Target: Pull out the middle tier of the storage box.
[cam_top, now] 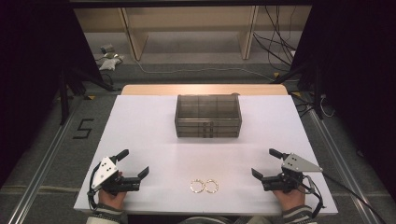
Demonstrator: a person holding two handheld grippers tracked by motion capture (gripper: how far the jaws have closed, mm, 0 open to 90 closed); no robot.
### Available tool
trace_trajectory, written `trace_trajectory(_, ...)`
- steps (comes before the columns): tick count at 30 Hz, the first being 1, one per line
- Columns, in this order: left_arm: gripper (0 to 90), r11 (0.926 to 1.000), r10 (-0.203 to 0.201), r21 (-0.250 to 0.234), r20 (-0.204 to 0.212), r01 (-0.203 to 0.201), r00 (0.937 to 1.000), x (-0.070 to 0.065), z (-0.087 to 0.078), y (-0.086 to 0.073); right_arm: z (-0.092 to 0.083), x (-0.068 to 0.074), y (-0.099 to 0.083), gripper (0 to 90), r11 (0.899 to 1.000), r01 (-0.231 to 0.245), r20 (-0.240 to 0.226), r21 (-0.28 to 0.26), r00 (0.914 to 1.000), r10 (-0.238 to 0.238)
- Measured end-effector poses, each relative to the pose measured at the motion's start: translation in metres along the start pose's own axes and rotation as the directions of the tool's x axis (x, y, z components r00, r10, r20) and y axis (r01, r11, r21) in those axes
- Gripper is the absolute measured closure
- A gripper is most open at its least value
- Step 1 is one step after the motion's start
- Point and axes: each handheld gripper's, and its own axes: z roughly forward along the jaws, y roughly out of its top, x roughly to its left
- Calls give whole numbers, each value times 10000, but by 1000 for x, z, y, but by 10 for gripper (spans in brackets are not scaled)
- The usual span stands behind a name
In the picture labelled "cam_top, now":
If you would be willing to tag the clear plastic drawer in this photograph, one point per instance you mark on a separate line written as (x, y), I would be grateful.
(190, 122)
(190, 129)
(190, 134)

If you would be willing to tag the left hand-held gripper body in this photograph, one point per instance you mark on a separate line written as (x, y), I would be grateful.
(106, 174)

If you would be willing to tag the person's left hand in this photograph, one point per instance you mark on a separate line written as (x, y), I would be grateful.
(111, 200)

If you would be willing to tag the wooden table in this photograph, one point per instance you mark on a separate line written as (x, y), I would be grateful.
(155, 89)

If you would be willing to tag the person's right hand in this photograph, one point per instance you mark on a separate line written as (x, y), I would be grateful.
(291, 199)

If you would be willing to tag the aluminium floor rail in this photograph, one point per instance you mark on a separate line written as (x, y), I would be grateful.
(342, 165)
(40, 174)

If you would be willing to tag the dark curtain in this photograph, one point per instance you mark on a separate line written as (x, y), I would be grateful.
(358, 77)
(34, 77)

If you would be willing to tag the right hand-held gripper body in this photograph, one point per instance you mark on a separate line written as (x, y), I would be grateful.
(295, 165)

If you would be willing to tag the white board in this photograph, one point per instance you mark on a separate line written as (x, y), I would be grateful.
(143, 130)

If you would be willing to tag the white cloth bundle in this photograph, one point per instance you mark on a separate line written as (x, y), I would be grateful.
(109, 63)

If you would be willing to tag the small grey device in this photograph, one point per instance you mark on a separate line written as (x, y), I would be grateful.
(107, 48)

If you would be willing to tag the black tripod stand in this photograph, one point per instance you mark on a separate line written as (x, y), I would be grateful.
(317, 93)
(64, 99)

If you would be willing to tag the smoky clear plastic drawer cabinet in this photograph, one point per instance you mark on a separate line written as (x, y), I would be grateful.
(207, 105)

